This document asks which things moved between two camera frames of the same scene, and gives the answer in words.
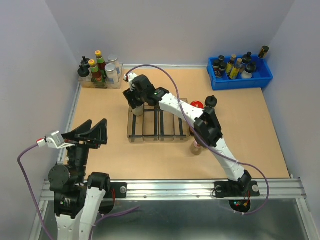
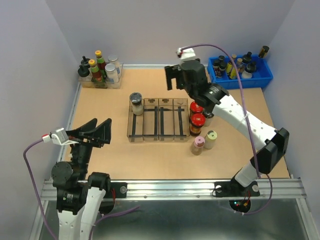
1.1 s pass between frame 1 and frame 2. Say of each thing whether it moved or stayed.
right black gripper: moved
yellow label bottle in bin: stayed
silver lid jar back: stayed
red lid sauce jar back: stayed
